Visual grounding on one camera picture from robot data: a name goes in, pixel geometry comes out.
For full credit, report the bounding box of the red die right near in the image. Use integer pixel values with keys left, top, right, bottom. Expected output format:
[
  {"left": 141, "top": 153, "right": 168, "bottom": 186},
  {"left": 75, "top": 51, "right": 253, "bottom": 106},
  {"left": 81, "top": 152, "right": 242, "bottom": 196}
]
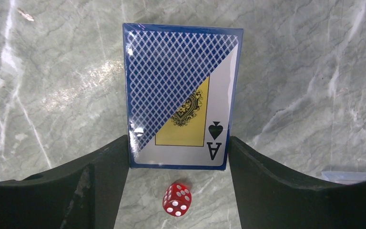
[{"left": 162, "top": 182, "right": 192, "bottom": 217}]

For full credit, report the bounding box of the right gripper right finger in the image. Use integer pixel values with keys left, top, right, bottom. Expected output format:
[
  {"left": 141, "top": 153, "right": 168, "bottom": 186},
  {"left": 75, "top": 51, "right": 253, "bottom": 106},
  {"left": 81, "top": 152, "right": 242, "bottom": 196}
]
[{"left": 228, "top": 136, "right": 366, "bottom": 229}]

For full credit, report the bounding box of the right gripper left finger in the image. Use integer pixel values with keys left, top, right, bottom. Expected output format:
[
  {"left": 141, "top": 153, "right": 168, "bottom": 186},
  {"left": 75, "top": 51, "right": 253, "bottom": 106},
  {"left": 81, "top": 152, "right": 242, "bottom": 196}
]
[{"left": 0, "top": 135, "right": 130, "bottom": 229}]

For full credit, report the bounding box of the blue playing card deck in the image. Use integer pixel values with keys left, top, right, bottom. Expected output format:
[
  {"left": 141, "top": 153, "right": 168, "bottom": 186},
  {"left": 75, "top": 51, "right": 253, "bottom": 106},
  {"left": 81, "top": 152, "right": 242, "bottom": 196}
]
[{"left": 122, "top": 23, "right": 244, "bottom": 170}]

